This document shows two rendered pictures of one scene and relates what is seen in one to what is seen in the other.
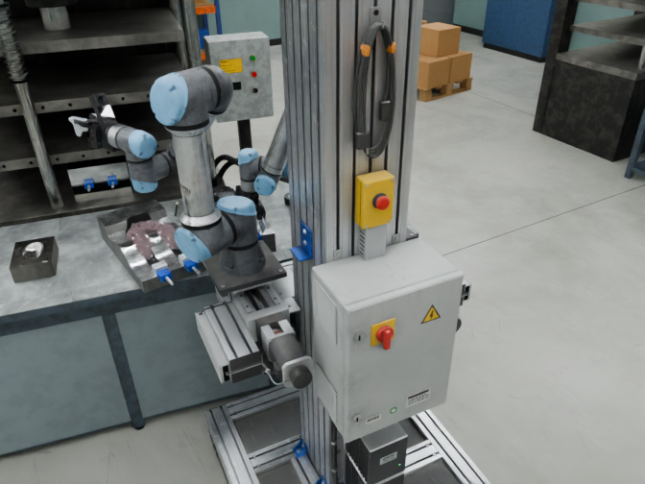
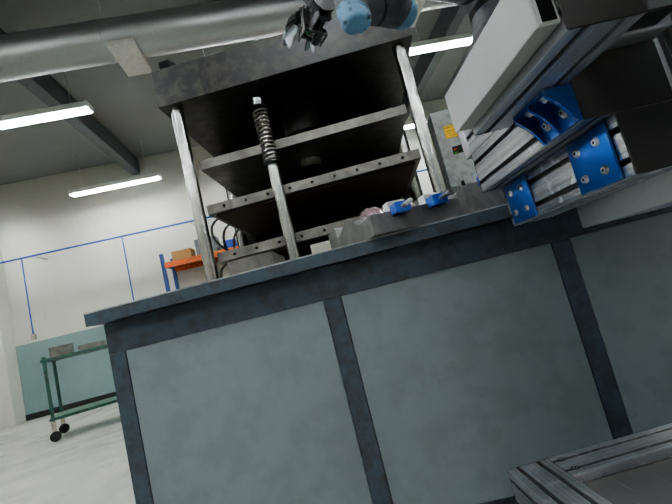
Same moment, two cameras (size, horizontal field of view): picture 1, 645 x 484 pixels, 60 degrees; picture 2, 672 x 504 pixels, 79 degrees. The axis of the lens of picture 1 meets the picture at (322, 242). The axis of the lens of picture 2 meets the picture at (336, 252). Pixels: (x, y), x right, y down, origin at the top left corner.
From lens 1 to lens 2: 1.60 m
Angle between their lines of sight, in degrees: 44
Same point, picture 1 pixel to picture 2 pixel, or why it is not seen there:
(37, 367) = (242, 389)
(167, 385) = (431, 448)
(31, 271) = (249, 266)
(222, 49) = (443, 116)
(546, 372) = not seen: outside the picture
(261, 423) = (651, 484)
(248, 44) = not seen: hidden behind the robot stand
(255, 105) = not seen: hidden behind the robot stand
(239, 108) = (471, 169)
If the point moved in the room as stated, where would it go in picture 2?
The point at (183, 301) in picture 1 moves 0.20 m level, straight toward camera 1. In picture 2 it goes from (435, 276) to (448, 272)
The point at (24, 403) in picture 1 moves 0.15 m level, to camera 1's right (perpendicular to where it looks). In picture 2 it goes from (223, 460) to (268, 455)
